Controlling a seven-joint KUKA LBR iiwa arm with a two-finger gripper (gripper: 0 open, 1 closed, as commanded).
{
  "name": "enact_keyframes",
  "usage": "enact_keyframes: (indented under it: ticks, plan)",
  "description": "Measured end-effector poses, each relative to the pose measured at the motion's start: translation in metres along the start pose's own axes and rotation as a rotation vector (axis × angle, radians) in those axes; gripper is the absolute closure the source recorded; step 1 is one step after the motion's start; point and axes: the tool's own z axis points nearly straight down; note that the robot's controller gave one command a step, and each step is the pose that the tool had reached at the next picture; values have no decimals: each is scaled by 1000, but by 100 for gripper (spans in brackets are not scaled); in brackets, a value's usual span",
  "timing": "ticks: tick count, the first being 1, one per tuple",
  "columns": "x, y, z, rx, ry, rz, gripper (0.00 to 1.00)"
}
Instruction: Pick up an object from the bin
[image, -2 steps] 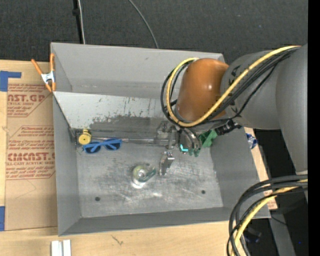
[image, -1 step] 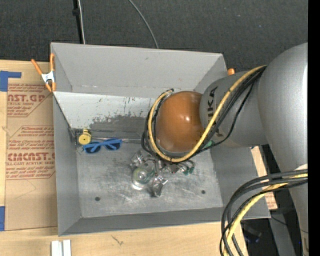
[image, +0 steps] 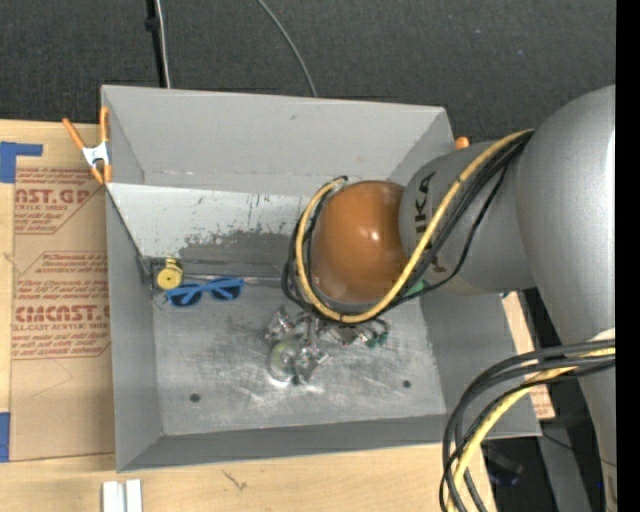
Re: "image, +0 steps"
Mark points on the blue sunglasses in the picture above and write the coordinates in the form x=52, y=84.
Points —
x=200, y=293

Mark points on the clear glass cup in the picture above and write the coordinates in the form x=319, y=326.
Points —
x=281, y=361

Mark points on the grey metal bin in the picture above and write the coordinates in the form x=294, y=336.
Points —
x=215, y=140

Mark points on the brown cardboard board red print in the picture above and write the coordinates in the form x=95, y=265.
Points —
x=55, y=280

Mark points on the yellow round disc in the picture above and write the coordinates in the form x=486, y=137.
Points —
x=169, y=278

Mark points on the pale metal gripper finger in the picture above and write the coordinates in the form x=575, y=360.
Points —
x=310, y=364
x=281, y=324

